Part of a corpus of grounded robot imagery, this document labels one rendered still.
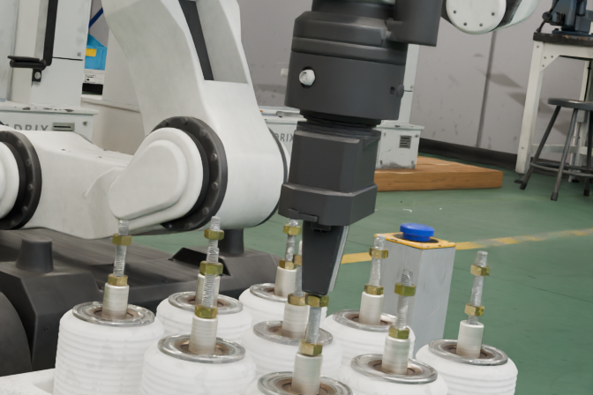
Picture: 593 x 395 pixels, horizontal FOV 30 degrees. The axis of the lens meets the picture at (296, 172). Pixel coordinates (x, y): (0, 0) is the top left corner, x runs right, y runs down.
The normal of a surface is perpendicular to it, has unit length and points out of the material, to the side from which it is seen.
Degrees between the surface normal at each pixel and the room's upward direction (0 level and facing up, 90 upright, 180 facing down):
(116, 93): 90
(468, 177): 90
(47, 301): 45
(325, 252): 90
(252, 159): 68
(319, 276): 90
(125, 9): 113
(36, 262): 81
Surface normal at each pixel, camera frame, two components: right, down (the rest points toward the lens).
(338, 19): -0.11, -0.65
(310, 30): -0.72, -0.02
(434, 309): 0.74, 0.16
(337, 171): -0.28, 0.07
